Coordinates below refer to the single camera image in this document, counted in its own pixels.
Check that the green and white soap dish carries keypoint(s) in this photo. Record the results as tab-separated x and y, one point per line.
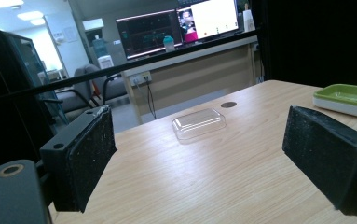
347	99

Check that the bright computer monitor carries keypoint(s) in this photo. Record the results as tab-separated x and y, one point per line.
212	18

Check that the dark computer monitor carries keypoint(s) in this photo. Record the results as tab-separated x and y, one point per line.
148	32

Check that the clear plastic lid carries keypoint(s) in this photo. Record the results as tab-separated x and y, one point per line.
198	124

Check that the black cabinet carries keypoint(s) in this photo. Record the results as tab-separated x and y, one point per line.
8	93

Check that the beige counter desk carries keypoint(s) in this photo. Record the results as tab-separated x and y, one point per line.
194	74

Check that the white paper bag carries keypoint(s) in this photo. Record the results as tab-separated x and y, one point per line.
248	20

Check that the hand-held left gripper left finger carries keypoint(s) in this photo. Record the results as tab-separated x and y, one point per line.
83	155

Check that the wall power socket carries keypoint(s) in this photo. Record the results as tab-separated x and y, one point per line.
140	77

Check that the black horizontal bar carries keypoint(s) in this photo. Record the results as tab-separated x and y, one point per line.
120	67

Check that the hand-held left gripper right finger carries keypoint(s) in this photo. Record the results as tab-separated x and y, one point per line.
328	149

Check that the black curtain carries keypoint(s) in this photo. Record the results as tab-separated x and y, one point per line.
319	40

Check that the teal lidded bottle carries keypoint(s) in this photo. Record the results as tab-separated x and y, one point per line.
168	43

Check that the water dispenser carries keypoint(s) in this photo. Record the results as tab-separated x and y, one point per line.
102	53

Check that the round table hole cover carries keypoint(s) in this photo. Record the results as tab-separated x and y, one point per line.
228	104

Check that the grey armchair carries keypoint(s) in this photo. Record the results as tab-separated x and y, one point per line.
83	90

